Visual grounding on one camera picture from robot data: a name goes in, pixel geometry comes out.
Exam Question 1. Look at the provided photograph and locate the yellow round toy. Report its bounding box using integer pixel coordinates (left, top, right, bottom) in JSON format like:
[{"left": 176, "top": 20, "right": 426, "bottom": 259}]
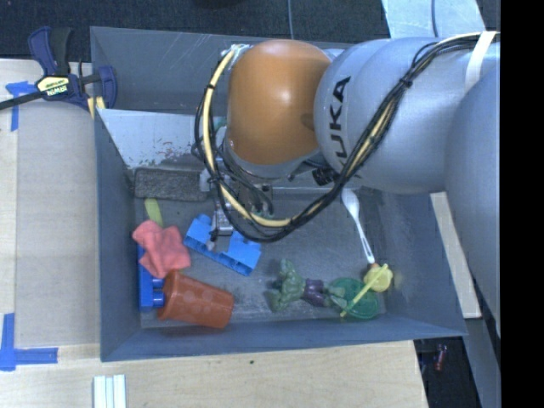
[{"left": 362, "top": 264, "right": 395, "bottom": 294}]

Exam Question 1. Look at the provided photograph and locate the narrow blue toy brick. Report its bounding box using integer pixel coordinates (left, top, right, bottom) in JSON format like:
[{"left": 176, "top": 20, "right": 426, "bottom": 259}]
[{"left": 136, "top": 244, "right": 167, "bottom": 313}]

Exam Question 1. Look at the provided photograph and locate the dark grey sponge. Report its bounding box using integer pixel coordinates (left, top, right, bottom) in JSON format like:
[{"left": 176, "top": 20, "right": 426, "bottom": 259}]
[{"left": 133, "top": 167, "right": 210, "bottom": 203}]

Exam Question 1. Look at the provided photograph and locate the red-orange plastic cup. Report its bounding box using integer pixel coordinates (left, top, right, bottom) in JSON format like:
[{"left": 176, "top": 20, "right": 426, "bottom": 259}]
[{"left": 156, "top": 269, "right": 235, "bottom": 330}]

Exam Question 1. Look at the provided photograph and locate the wide blue toy brick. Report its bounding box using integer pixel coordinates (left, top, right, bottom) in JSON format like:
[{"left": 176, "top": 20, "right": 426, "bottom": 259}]
[{"left": 183, "top": 213, "right": 263, "bottom": 277}]

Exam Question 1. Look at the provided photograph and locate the green clear round lid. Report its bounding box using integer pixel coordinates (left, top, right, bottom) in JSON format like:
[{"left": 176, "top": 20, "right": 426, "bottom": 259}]
[{"left": 328, "top": 275, "right": 380, "bottom": 322}]

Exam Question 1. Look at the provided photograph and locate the yellow-green flat strip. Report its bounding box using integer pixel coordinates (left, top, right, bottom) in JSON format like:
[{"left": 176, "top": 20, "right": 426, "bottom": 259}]
[{"left": 144, "top": 197, "right": 166, "bottom": 230}]

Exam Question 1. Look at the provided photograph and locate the pink cloth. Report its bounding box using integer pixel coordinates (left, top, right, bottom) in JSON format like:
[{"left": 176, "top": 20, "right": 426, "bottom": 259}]
[{"left": 131, "top": 219, "right": 192, "bottom": 280}]

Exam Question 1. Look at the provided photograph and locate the yellow thin stick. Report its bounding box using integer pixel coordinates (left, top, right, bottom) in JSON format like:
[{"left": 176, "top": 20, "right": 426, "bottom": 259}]
[{"left": 339, "top": 263, "right": 389, "bottom": 318}]

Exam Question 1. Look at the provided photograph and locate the green toy figure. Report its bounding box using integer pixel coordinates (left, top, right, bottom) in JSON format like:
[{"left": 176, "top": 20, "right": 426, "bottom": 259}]
[{"left": 266, "top": 258, "right": 348, "bottom": 314}]

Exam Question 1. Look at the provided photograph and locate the white plastic spoon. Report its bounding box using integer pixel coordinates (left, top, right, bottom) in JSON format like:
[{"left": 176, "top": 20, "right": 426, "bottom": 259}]
[{"left": 341, "top": 188, "right": 376, "bottom": 267}]

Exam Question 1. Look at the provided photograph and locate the grey metal bin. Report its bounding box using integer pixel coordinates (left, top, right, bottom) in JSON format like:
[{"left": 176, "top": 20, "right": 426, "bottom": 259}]
[{"left": 88, "top": 25, "right": 469, "bottom": 363}]

